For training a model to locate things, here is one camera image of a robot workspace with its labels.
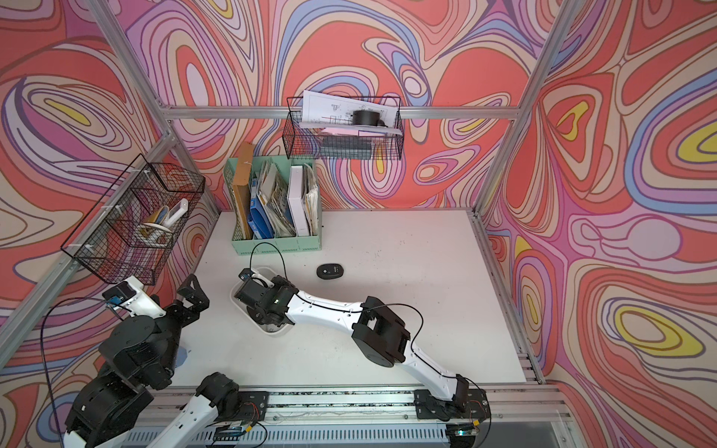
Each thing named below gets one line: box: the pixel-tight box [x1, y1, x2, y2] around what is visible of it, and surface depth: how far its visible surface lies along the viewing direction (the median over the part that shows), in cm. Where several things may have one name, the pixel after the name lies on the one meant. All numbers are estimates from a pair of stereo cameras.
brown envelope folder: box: [232, 141, 255, 240], surface depth 93 cm
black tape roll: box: [351, 110, 389, 128], surface depth 84 cm
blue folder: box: [247, 196, 276, 240], surface depth 98 cm
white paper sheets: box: [298, 90, 404, 136], surface depth 88 cm
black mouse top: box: [316, 263, 345, 280], surface depth 100 cm
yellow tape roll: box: [143, 205, 170, 224], surface depth 77 cm
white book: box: [286, 165, 310, 237], surface depth 95 cm
